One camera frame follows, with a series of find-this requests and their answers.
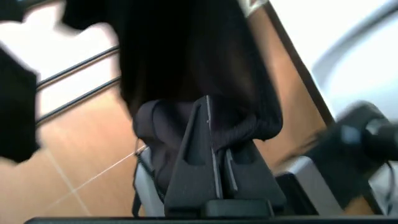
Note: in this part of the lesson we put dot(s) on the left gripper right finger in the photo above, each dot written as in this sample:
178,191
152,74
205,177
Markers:
255,180

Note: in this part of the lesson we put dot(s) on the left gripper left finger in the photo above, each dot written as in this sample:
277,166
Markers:
192,174

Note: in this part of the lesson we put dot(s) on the black garment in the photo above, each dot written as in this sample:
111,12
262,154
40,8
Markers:
186,56

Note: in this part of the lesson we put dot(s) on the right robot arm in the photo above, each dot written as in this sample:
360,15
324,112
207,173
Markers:
351,149

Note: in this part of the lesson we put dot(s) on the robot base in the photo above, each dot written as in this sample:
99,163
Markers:
304,183

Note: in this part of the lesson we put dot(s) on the black clothes rack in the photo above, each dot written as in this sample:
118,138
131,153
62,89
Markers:
77,67

